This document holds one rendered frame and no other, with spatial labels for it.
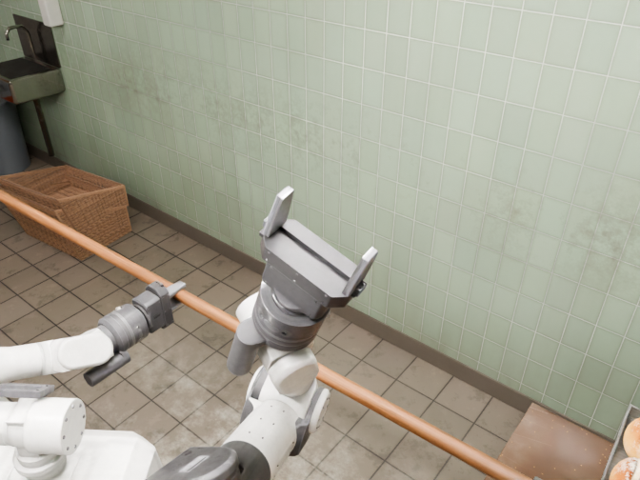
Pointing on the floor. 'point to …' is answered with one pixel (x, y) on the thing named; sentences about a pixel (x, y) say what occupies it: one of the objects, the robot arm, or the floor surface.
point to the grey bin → (11, 141)
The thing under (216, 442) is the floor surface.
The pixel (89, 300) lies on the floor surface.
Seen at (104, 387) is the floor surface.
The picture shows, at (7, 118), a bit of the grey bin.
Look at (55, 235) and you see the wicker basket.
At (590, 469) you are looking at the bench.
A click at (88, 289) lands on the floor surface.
